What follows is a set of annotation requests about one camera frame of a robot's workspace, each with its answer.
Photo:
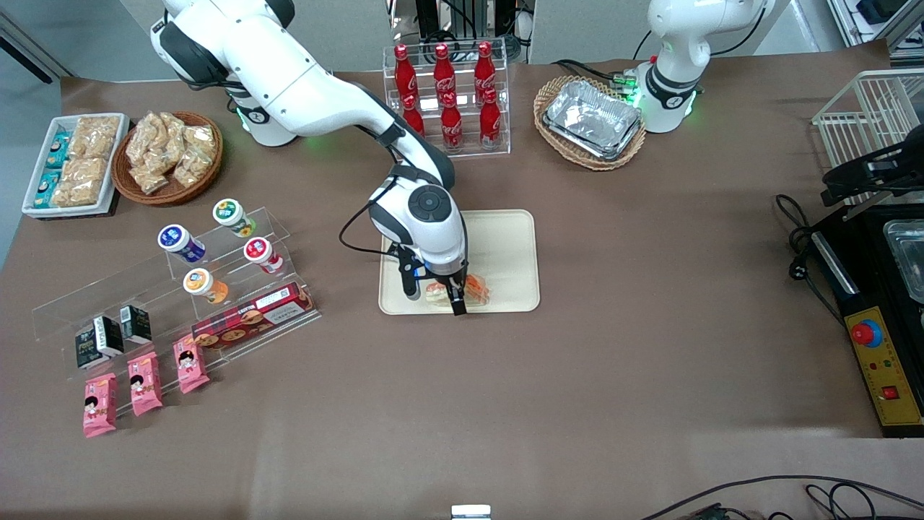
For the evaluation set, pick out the wrapped peanut brittle pack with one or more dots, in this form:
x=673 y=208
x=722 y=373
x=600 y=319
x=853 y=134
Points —
x=81 y=184
x=94 y=136

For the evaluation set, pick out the red emergency stop button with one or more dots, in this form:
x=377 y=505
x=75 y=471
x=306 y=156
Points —
x=865 y=333

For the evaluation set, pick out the red cap candy bottle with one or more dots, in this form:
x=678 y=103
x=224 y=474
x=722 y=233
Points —
x=263 y=254

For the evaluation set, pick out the red cola bottle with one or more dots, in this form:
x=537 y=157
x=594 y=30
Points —
x=484 y=68
x=404 y=72
x=452 y=126
x=490 y=123
x=413 y=112
x=444 y=72

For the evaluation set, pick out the triangle sandwich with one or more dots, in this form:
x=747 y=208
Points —
x=476 y=290

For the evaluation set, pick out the aluminium foil tray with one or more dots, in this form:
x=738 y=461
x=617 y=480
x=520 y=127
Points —
x=592 y=115

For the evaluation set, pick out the red plaid shortbread box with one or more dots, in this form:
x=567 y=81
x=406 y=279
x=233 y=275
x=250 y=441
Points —
x=253 y=318

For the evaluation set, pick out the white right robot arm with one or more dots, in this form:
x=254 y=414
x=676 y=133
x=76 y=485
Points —
x=289 y=79

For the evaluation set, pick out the cream plastic serving tray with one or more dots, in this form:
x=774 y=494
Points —
x=505 y=253

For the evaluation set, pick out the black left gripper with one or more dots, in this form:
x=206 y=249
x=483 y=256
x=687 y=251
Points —
x=860 y=173

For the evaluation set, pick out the clear bag of crackers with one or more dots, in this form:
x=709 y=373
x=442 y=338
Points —
x=150 y=179
x=144 y=137
x=188 y=172
x=198 y=141

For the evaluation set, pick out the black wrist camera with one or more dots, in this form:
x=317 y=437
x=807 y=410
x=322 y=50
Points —
x=411 y=282

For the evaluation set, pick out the white rectangular bin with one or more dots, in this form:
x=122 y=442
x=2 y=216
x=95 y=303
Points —
x=32 y=206

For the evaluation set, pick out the clear container in machine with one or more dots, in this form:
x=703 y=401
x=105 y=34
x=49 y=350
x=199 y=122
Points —
x=908 y=253

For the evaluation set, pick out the clear acrylic stepped shelf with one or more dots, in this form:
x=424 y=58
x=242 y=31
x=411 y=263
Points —
x=238 y=289

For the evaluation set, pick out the teal snack packet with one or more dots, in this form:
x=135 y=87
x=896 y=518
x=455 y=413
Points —
x=48 y=189
x=59 y=148

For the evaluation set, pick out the light tan wicker basket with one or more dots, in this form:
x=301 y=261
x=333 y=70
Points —
x=556 y=148

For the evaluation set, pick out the black snack box gold print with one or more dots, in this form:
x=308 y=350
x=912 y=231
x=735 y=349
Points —
x=92 y=345
x=137 y=325

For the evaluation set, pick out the dark brown wicker basket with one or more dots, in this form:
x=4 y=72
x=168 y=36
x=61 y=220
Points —
x=126 y=188

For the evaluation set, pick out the orange cap candy bottle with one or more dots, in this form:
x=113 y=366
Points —
x=204 y=284

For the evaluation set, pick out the green cap candy bottle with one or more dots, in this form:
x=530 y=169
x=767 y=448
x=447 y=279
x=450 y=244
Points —
x=232 y=217

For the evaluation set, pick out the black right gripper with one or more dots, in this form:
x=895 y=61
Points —
x=454 y=289

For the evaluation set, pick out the black sealing machine yellow panel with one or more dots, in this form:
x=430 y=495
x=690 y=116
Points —
x=866 y=289

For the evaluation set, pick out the blue cap candy bottle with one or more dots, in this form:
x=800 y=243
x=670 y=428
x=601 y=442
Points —
x=180 y=243

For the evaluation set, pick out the clear acrylic bottle rack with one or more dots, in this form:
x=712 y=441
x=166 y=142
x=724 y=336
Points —
x=469 y=153

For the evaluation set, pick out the pink cartoon snack pack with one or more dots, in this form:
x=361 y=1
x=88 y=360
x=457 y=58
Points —
x=99 y=404
x=144 y=383
x=191 y=365

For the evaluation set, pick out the small white metal block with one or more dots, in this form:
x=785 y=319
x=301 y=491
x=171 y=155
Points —
x=471 y=511

